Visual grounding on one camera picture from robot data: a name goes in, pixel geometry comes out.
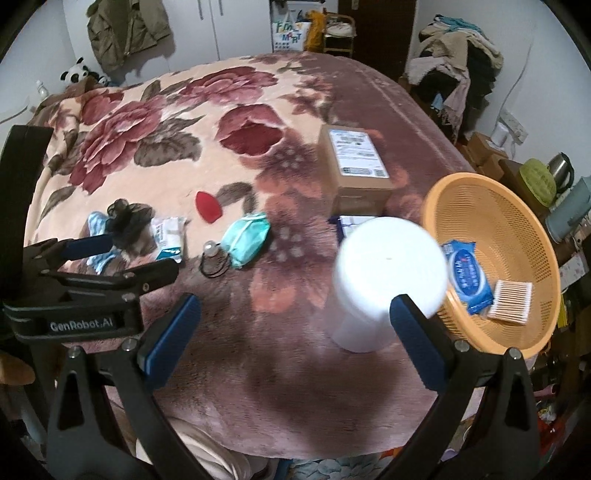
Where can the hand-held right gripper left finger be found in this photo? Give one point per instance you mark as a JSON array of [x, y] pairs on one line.
[[171, 337]]

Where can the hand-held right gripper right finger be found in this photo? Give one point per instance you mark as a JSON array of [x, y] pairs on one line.
[[420, 341]]

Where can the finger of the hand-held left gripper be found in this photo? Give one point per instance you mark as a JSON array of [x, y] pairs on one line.
[[87, 247], [138, 277]]

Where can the blue and white cloth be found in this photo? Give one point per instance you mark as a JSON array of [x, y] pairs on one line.
[[99, 221]]

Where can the black mesh scrunchie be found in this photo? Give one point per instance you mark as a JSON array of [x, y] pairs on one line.
[[129, 221]]

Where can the small white and blue packet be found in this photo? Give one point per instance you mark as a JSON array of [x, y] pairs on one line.
[[168, 235]]

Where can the blue wet wipes packet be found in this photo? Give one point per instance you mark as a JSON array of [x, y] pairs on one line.
[[471, 281]]

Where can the pack of cotton swabs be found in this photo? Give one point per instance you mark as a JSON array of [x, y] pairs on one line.
[[510, 302]]

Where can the green face mask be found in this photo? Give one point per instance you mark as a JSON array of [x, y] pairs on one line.
[[247, 235]]

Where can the orange plastic basket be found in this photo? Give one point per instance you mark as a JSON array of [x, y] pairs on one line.
[[508, 221]]

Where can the white plastic bottle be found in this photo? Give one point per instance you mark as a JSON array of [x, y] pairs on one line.
[[388, 277]]

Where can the red makeup sponge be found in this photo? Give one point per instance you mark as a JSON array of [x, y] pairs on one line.
[[208, 207]]

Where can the floral fleece blanket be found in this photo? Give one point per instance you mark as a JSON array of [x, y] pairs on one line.
[[207, 138]]

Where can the small white bottle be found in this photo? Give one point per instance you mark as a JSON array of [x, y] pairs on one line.
[[42, 90]]

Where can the panda plush toy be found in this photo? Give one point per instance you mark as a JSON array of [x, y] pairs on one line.
[[81, 71]]

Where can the cardboard box with label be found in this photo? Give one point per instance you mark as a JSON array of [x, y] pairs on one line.
[[355, 166]]

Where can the green round container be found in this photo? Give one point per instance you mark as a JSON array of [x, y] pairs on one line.
[[538, 182]]

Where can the grey green thermos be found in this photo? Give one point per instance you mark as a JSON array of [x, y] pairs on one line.
[[570, 207]]

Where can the stack of cardboard boxes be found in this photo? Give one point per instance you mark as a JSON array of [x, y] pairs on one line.
[[485, 150]]

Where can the olive green jacket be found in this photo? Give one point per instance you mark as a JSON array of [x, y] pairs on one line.
[[124, 32]]

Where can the steel kettle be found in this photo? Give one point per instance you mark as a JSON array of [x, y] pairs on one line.
[[561, 170]]

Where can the pile of clothes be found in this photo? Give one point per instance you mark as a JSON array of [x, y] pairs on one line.
[[452, 64]]

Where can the white printed shopping bag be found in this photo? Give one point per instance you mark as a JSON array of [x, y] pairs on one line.
[[290, 37]]

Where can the yellow fluffy item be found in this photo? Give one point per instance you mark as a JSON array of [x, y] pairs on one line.
[[315, 32]]

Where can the dark wooden door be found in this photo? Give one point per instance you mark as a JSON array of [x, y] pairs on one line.
[[378, 32]]

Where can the wooden chair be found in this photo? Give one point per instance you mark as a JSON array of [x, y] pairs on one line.
[[339, 34]]

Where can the white wall socket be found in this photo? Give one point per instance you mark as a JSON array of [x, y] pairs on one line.
[[510, 127]]

